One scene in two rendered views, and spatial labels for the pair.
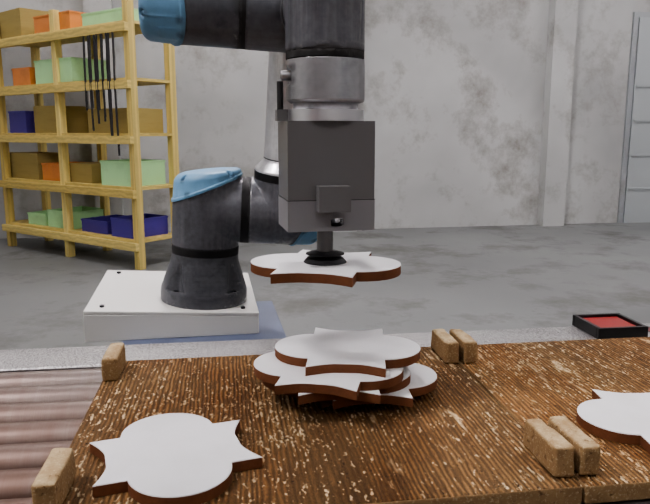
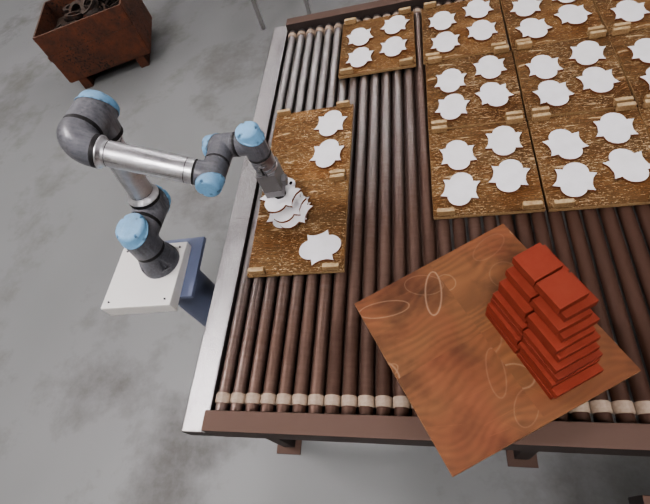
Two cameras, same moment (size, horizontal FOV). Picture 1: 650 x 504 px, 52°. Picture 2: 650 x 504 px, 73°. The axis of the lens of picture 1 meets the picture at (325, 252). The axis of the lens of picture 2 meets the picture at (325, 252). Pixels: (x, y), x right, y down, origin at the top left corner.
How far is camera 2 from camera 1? 1.31 m
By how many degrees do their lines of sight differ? 63
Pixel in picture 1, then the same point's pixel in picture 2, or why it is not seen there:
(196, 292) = (173, 259)
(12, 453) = (298, 290)
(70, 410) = (272, 284)
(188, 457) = (324, 243)
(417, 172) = not seen: outside the picture
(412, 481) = (340, 204)
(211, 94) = not seen: outside the picture
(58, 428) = (285, 283)
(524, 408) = (312, 176)
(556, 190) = not seen: outside the picture
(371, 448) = (324, 209)
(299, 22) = (262, 153)
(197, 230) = (156, 244)
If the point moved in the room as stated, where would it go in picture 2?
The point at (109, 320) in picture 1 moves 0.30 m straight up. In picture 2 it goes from (174, 296) to (124, 255)
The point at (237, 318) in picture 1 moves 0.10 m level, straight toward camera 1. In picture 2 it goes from (186, 250) to (209, 248)
